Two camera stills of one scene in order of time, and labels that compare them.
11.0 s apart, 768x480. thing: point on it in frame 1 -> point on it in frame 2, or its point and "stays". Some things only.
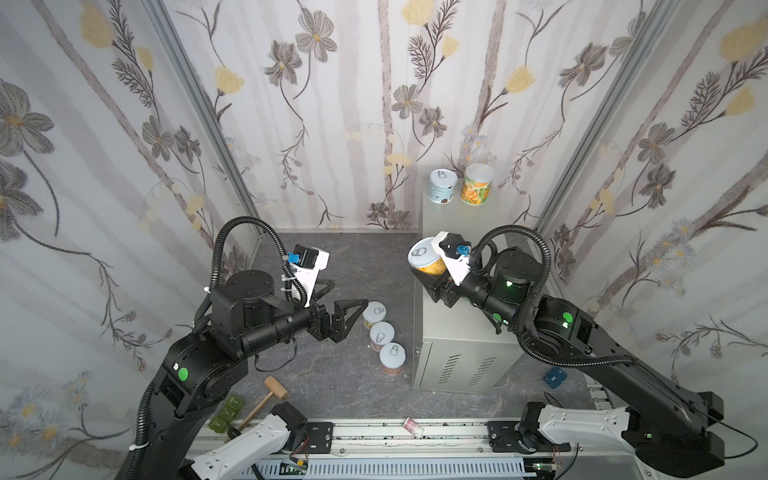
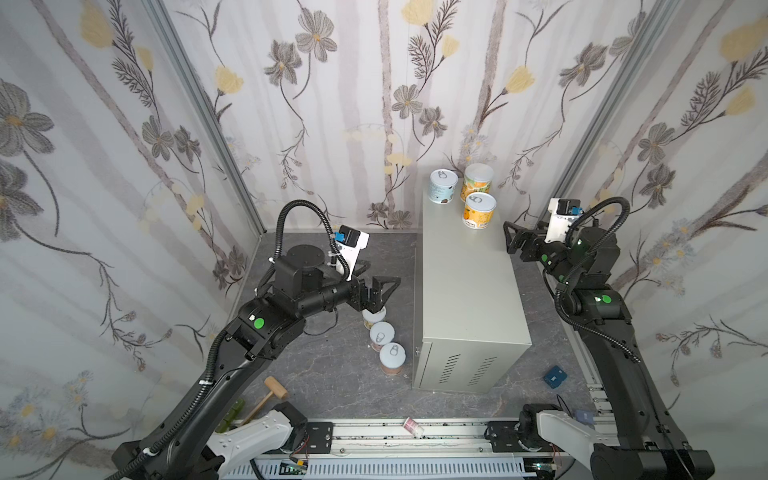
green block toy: (227, 413) stays
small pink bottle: (412, 427) stays
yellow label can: (424, 256) -> (478, 210)
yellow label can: (374, 312) stays
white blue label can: (442, 185) stays
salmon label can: (392, 357) stays
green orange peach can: (476, 184) stays
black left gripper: (323, 320) -> (359, 294)
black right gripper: (450, 289) -> (530, 246)
